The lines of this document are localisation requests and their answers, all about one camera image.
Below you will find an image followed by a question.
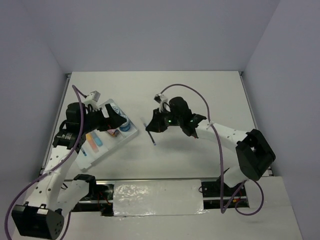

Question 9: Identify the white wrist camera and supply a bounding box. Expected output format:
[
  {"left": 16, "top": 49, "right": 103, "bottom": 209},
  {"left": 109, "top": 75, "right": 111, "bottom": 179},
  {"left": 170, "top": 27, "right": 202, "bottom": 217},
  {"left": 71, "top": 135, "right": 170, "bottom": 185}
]
[
  {"left": 83, "top": 90, "right": 101, "bottom": 111},
  {"left": 154, "top": 93, "right": 168, "bottom": 113}
]

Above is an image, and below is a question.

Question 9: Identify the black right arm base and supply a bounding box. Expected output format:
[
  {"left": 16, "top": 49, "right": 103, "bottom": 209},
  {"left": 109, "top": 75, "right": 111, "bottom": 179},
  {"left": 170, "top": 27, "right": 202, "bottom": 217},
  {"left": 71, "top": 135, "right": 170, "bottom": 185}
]
[{"left": 198, "top": 178, "right": 249, "bottom": 210}]

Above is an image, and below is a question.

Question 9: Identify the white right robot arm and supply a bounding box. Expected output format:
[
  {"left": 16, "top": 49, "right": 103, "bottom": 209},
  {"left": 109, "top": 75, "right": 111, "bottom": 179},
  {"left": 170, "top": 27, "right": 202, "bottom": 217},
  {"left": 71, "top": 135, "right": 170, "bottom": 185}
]
[{"left": 145, "top": 93, "right": 276, "bottom": 196}]

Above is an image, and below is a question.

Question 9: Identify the silver foil sheet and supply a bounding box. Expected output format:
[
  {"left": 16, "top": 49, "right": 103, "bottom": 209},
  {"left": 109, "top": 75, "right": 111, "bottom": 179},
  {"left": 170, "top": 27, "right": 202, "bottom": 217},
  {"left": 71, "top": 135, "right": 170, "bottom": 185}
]
[{"left": 113, "top": 179, "right": 206, "bottom": 217}]

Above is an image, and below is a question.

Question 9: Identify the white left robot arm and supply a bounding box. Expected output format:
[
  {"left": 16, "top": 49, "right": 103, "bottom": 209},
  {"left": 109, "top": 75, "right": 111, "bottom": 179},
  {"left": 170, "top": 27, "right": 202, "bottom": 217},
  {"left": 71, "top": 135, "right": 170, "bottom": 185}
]
[{"left": 11, "top": 102, "right": 126, "bottom": 240}]

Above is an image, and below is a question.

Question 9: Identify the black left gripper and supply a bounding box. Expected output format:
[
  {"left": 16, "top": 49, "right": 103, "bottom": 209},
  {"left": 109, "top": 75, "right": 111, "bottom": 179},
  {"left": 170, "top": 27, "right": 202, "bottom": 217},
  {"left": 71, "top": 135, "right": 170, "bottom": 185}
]
[{"left": 80, "top": 103, "right": 126, "bottom": 134}]

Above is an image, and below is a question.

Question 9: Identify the blue round splash-lid container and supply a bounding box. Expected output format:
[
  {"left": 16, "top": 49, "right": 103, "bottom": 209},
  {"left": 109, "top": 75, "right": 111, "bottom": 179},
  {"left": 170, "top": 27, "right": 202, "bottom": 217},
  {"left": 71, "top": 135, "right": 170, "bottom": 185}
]
[{"left": 119, "top": 115, "right": 131, "bottom": 132}]

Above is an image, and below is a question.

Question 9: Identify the white divided plastic tray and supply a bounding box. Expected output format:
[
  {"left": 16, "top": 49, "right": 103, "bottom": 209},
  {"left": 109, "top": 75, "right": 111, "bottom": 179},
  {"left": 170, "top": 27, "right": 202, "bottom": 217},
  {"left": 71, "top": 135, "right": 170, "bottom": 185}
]
[{"left": 75, "top": 98, "right": 139, "bottom": 172}]

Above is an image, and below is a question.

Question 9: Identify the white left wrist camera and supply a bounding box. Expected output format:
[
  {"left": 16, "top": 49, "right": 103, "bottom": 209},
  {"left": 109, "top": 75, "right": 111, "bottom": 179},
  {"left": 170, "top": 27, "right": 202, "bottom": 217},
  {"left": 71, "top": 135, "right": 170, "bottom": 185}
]
[{"left": 83, "top": 90, "right": 101, "bottom": 111}]

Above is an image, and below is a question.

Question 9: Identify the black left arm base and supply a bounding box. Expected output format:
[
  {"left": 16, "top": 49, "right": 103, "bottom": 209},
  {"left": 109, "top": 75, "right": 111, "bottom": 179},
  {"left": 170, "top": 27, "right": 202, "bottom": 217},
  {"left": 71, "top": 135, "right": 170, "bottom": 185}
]
[{"left": 71, "top": 174, "right": 114, "bottom": 217}]

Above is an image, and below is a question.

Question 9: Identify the yellow pink highlighter pen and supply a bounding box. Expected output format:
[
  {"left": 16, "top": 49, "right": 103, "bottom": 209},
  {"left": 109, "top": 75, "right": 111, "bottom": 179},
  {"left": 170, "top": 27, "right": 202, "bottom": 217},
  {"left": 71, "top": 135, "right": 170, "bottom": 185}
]
[{"left": 86, "top": 133, "right": 99, "bottom": 153}]

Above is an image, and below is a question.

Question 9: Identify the blue round container in tray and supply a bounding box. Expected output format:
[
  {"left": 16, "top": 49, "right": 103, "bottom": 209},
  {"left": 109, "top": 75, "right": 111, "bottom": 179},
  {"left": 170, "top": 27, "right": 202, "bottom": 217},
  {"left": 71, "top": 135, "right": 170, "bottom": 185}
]
[{"left": 111, "top": 105, "right": 124, "bottom": 116}]

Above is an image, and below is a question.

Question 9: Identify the pink sticky notes tube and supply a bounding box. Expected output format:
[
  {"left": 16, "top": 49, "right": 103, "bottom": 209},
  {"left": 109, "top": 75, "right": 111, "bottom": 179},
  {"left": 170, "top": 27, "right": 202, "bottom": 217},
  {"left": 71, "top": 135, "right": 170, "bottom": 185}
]
[{"left": 106, "top": 128, "right": 120, "bottom": 138}]

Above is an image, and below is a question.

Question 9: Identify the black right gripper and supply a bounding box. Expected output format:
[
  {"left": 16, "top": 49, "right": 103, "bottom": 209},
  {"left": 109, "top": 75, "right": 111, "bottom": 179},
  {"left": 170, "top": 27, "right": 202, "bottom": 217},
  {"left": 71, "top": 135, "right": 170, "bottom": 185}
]
[{"left": 146, "top": 107, "right": 183, "bottom": 133}]

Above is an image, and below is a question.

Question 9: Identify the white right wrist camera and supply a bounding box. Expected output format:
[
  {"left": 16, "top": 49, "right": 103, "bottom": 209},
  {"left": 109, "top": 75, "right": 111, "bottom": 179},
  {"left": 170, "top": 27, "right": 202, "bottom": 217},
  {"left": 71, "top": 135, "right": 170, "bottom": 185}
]
[{"left": 154, "top": 93, "right": 168, "bottom": 113}]

